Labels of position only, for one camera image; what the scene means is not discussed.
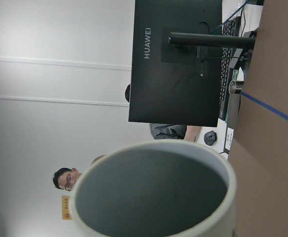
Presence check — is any black computer mouse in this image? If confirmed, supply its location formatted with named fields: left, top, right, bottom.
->
left=204, top=130, right=217, bottom=146

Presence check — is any white mug grey inside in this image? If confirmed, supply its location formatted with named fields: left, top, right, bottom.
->
left=70, top=140, right=237, bottom=237

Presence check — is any black keyboard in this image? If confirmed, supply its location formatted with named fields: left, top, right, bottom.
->
left=219, top=16, right=241, bottom=120

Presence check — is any person in grey shirt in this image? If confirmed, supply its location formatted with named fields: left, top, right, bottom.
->
left=124, top=83, right=203, bottom=143

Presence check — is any man with glasses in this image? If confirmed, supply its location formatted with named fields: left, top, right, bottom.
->
left=52, top=155, right=108, bottom=192

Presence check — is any brown table mat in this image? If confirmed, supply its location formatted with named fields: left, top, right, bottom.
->
left=228, top=0, right=288, bottom=237

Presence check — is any black Huawei monitor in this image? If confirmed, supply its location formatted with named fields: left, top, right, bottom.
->
left=129, top=0, right=255, bottom=127

